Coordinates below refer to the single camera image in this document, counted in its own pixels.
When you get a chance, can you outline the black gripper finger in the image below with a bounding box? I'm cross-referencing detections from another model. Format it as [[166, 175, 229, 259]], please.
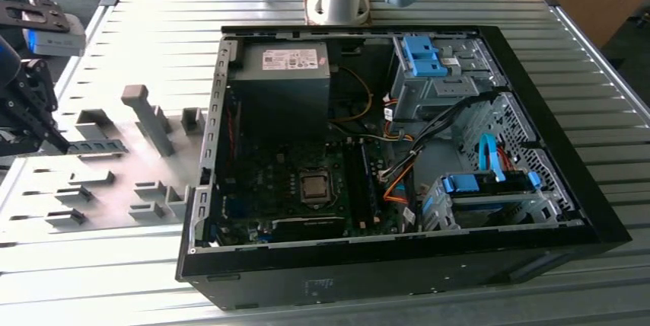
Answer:
[[11, 58, 70, 155], [0, 112, 44, 156]]

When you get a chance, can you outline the blue RAM stick white label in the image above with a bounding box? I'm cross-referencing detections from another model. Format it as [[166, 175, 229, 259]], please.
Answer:
[[65, 139, 126, 155]]

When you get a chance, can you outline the black RAM slot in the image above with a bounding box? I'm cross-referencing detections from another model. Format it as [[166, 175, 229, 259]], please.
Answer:
[[344, 135, 367, 229]]

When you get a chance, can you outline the grey plastic parts rack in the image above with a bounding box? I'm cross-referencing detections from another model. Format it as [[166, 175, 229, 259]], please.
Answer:
[[42, 84, 209, 232]]

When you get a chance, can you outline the grey power supply unit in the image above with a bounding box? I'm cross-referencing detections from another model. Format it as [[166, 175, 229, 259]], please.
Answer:
[[226, 40, 332, 135]]

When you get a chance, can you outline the green motherboard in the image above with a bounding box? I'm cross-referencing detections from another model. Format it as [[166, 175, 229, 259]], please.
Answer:
[[214, 127, 407, 245]]

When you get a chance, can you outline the CPU socket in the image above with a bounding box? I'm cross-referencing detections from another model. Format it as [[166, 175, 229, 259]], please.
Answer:
[[296, 165, 337, 207]]

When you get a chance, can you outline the silver CPU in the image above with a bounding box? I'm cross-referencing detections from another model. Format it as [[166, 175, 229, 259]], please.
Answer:
[[301, 174, 329, 198]]

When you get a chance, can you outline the black graphics card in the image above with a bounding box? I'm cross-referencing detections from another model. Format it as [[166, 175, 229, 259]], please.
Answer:
[[268, 216, 346, 241]]

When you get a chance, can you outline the black open PC case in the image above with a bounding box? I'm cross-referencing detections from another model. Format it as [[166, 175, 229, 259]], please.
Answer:
[[174, 24, 633, 312]]

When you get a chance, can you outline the blue drive bay latch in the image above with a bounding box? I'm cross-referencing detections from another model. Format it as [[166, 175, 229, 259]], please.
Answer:
[[400, 36, 451, 78]]

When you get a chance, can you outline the grey metal drive cage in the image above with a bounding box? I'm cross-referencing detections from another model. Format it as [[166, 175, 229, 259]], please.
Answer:
[[389, 34, 508, 123]]

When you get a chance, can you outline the hard disk in blue carrier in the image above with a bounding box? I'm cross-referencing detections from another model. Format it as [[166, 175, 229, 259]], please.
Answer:
[[439, 170, 541, 197]]

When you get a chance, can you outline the grey metal disk bay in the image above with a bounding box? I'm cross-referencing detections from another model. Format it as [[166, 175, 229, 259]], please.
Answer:
[[415, 173, 565, 232]]

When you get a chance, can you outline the thin yellow wire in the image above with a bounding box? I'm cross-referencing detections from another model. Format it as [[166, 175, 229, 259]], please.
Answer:
[[329, 66, 375, 123]]

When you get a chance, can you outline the coloured power wire bundle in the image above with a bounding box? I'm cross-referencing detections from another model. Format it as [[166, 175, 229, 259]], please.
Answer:
[[329, 120, 415, 144]]

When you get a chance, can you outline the orange wire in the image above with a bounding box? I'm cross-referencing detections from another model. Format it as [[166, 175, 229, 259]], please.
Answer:
[[383, 171, 409, 203]]

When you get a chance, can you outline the black wire bundle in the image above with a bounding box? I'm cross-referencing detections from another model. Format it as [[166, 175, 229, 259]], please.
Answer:
[[377, 91, 501, 184]]

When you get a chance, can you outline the blue flat data wire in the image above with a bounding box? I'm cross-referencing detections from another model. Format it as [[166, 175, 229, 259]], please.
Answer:
[[477, 133, 507, 183]]

